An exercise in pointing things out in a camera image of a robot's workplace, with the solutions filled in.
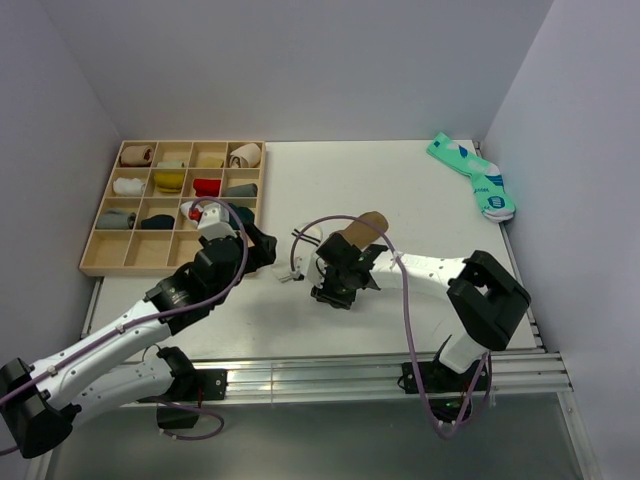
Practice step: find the dark teal rolled sock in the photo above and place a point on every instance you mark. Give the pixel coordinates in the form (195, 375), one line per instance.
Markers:
(245, 214)

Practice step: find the pale green rolled sock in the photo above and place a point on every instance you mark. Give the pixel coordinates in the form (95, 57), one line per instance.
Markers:
(172, 164)

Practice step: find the teal patterned sock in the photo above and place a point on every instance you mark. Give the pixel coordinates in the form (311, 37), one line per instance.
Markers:
(486, 179)

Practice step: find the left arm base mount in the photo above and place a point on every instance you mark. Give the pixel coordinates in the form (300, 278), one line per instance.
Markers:
(181, 406)

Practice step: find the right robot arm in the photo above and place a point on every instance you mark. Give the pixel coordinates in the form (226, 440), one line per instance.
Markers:
(489, 302)

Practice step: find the navy rolled sock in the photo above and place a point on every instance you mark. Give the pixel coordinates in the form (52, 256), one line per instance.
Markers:
(158, 222)

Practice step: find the tan ribbed sock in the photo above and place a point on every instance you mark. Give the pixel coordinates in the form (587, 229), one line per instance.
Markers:
(365, 230)

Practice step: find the mustard yellow rolled sock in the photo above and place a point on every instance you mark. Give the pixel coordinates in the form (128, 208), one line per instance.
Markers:
(169, 182)

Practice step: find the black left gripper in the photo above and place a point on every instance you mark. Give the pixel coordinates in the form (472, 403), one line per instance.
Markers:
(262, 252)

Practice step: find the wooden compartment tray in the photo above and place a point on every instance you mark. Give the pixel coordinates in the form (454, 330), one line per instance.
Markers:
(153, 252)

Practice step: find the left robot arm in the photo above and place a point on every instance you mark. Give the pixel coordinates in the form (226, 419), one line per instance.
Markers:
(41, 402)

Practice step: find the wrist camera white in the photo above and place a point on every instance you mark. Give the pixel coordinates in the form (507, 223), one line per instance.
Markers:
(212, 221)
(310, 268)

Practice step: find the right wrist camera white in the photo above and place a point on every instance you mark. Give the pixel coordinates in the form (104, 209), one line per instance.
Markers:
(310, 268)

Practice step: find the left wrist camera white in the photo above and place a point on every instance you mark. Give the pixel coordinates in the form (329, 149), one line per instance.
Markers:
(212, 221)

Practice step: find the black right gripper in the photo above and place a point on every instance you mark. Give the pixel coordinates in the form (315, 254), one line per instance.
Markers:
(324, 294)

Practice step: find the beige rolled sock with red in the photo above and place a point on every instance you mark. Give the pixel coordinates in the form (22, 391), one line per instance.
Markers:
(136, 156)

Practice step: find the white sock with black stripes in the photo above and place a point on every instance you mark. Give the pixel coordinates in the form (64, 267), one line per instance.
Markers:
(309, 239)

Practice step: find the cream yellow rolled sock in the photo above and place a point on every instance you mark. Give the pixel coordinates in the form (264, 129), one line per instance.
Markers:
(209, 162)

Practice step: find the aluminium frame rail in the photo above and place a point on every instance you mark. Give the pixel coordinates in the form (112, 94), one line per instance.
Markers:
(368, 378)

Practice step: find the grey green rolled sock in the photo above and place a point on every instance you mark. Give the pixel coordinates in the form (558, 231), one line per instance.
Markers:
(241, 191)

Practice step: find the beige white rolled sock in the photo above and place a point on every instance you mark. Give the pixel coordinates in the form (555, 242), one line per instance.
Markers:
(245, 156)

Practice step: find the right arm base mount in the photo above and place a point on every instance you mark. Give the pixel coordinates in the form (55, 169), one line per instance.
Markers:
(438, 379)

